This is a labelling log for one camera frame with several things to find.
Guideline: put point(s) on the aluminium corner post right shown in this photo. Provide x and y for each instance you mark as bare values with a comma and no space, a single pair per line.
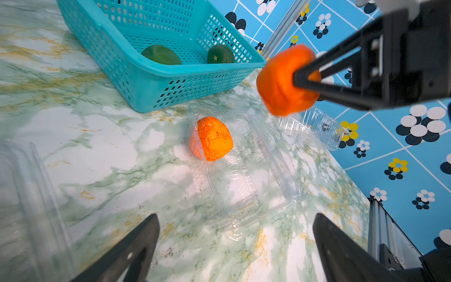
283,27

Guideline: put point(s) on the teal plastic basket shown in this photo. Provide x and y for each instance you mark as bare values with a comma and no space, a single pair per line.
115,33

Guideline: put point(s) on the green fruit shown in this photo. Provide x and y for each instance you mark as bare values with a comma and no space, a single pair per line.
220,54
162,55

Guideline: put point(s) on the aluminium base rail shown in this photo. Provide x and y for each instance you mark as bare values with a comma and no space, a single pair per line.
387,243

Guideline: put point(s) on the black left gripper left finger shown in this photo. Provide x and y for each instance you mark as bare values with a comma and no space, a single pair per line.
130,258

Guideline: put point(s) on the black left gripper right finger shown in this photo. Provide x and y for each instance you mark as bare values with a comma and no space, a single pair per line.
342,259

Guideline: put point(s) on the orange fruit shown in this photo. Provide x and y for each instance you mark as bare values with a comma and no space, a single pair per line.
275,82
212,137

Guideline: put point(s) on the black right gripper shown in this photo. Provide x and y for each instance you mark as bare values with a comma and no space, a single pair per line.
412,53

